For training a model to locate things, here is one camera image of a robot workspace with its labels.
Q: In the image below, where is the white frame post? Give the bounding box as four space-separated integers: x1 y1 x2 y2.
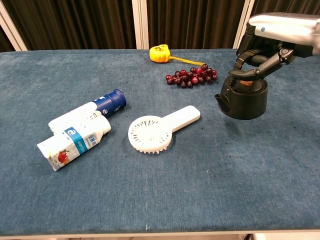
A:
0 2 28 52
131 0 150 50
232 0 258 50

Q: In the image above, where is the white strawberry yogurt bottle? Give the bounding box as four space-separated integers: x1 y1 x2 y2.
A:
36 115 112 172

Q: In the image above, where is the black pleated curtain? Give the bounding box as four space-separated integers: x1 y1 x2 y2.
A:
146 0 247 50
0 24 14 53
2 0 137 51
251 0 320 16

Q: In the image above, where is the yellow tape measure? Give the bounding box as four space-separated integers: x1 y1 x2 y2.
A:
149 44 206 67

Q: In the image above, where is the black round object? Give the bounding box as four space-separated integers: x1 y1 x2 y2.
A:
214 69 269 120

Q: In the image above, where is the red grape bunch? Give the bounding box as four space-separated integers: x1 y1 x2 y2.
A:
165 63 218 89

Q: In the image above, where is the blue table cloth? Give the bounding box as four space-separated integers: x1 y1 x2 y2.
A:
0 48 320 237

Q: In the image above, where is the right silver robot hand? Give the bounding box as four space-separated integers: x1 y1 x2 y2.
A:
233 12 320 77

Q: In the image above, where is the white bottle with blue cap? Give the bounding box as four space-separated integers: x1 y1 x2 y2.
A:
48 88 127 136

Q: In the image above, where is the white handheld fan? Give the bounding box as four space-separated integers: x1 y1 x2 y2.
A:
127 105 202 156

